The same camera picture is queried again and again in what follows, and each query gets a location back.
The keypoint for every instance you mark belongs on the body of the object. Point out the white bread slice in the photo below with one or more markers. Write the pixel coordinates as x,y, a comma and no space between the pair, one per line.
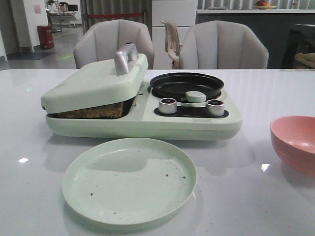
106,111

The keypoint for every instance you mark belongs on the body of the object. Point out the green breakfast maker lid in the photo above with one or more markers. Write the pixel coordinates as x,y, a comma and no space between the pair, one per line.
95,84

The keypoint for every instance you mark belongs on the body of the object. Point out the pink plastic bowl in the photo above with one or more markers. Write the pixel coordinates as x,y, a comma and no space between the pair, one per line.
293,139

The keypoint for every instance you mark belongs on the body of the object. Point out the green breakfast maker base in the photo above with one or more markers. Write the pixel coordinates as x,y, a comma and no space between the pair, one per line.
142,121

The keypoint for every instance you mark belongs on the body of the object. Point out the left silver control knob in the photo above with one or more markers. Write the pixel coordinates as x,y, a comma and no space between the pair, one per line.
167,106

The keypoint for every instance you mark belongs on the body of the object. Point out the silver control knob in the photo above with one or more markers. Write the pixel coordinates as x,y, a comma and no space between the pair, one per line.
214,107
167,106

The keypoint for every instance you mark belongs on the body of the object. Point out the round black frying pan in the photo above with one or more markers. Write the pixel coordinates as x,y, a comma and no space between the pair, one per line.
175,85

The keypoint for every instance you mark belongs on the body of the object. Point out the right silver control knob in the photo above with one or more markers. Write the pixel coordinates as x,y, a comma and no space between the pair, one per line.
214,107

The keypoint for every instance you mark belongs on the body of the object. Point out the light green round plate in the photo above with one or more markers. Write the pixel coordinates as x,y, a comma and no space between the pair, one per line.
131,182

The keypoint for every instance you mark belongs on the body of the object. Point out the beige office chair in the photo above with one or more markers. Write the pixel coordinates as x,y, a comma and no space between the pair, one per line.
172,44

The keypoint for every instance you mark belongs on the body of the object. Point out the right grey upholstered chair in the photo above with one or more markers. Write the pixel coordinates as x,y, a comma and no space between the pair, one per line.
222,45

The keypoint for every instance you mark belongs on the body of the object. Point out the grey upholstered chair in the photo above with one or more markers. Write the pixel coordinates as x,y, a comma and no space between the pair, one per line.
103,39
222,45

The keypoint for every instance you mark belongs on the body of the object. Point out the left grey upholstered chair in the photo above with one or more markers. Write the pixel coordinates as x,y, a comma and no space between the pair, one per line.
103,39

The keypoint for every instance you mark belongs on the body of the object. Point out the white cabinet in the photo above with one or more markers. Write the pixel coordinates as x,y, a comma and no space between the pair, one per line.
182,13

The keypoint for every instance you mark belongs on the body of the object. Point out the red trash bin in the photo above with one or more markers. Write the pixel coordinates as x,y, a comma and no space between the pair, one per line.
45,36

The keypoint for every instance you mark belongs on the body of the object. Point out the fruit plate on counter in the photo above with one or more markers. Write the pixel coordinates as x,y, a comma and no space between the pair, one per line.
264,5

